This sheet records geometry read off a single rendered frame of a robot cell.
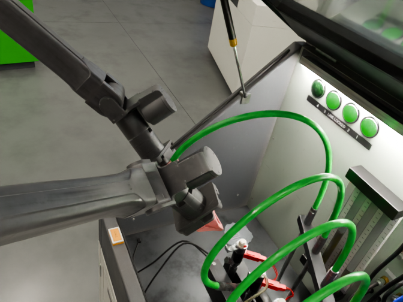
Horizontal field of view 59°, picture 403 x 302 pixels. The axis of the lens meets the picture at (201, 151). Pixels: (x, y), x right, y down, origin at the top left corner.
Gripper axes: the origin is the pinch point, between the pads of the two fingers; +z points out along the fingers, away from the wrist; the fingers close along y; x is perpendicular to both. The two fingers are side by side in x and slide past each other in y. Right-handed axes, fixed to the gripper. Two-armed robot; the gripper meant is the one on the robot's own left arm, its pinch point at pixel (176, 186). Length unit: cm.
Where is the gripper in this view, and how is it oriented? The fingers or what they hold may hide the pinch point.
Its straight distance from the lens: 81.9
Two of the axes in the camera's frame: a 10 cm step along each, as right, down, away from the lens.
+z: 5.4, 8.1, 2.3
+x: -8.2, 4.5, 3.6
